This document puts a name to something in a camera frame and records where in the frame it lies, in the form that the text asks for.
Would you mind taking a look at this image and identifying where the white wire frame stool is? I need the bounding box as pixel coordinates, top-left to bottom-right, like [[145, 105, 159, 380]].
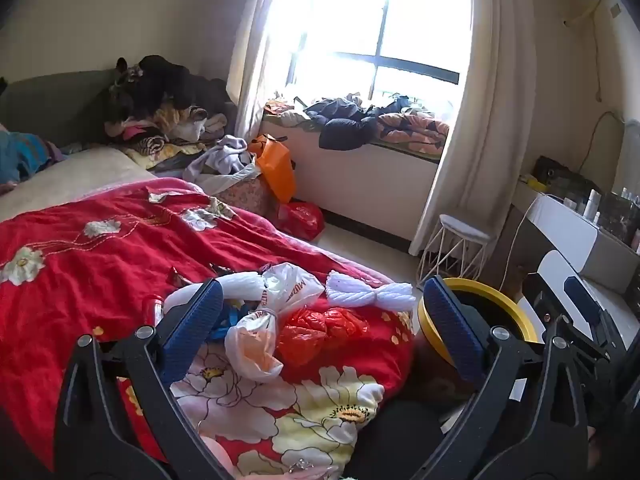
[[416, 214, 497, 289]]

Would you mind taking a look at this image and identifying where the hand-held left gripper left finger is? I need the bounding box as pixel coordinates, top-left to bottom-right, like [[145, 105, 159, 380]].
[[54, 279, 237, 480]]

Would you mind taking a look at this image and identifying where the clear cosmetics organizer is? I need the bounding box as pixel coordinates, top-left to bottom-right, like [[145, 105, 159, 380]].
[[597, 186, 640, 252]]

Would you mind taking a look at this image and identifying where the beige mattress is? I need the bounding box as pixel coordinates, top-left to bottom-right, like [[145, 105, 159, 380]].
[[0, 147, 157, 222]]

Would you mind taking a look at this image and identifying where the window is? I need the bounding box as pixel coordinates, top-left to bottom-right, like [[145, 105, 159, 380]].
[[280, 0, 473, 106]]

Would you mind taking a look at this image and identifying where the cream curtain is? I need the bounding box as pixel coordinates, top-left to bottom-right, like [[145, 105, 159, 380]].
[[409, 0, 532, 257], [226, 0, 313, 142]]

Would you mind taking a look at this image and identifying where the white plastic wrapper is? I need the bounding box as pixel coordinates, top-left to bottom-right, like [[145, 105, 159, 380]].
[[164, 272, 264, 312]]

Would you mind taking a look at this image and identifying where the dark bag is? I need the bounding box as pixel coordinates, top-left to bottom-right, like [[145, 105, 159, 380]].
[[532, 156, 589, 197]]

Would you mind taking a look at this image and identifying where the dark padded jacket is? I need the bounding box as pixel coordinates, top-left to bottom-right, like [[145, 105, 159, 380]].
[[304, 96, 379, 152]]

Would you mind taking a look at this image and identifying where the orange shopping bag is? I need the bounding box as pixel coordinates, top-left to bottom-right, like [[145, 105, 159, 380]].
[[249, 133, 298, 204]]

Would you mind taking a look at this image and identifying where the pile of mixed clothes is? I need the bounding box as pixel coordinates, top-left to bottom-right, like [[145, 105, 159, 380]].
[[101, 55, 232, 169]]

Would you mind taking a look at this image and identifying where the blue patterned cloth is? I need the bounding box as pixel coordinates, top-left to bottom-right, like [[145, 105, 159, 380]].
[[0, 130, 67, 184]]

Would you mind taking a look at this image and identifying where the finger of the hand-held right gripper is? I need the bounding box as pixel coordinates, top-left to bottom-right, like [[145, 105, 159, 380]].
[[564, 276, 608, 346], [522, 271, 566, 346]]

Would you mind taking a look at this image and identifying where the small red can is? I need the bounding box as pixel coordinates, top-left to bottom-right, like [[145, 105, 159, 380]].
[[141, 295, 164, 323]]

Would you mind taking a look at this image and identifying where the green headboard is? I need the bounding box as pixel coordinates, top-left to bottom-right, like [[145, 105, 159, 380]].
[[0, 70, 117, 147]]

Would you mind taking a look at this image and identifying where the white cable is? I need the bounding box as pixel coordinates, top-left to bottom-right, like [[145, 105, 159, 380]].
[[497, 110, 626, 293]]

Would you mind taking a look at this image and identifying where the red floral blanket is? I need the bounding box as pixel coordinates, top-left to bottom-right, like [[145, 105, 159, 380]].
[[0, 180, 417, 480]]

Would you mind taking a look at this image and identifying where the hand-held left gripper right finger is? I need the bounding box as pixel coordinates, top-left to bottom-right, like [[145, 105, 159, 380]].
[[394, 276, 592, 480]]

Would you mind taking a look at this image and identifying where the red plastic shopping bag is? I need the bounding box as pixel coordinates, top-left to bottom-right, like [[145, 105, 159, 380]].
[[276, 201, 327, 242]]

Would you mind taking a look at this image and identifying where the small heap of clothes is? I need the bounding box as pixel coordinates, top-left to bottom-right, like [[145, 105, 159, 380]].
[[263, 94, 312, 129]]

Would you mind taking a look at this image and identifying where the yellow rimmed black trash bin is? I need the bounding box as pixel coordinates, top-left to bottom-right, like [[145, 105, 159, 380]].
[[417, 277, 545, 396]]

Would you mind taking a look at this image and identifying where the lavender grey garment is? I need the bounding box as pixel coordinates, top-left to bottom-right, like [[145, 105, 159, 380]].
[[181, 135, 259, 194]]

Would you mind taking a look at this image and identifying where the blue wrapper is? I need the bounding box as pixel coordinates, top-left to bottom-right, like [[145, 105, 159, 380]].
[[212, 304, 253, 343]]

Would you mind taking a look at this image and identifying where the white plastic bag orange print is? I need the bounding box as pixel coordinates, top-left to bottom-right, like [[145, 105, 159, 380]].
[[224, 262, 326, 382]]

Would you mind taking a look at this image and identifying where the white twisted rope bundle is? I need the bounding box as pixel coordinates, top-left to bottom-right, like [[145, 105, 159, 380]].
[[326, 270, 417, 309]]

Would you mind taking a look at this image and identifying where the white dressing table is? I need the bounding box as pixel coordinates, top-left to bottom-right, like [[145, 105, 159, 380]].
[[510, 180, 640, 297]]

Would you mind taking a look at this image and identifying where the white scalloped drawer cabinet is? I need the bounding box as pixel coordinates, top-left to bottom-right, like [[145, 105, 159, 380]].
[[515, 249, 633, 353]]

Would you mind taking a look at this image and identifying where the floral laundry basket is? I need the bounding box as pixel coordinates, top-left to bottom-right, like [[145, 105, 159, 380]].
[[214, 175, 277, 222]]

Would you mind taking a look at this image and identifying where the white window seat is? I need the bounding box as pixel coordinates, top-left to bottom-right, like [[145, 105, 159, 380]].
[[259, 115, 445, 235]]

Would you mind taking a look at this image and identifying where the orange patterned blanket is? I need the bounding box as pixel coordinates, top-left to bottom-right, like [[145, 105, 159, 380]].
[[377, 109, 452, 156]]

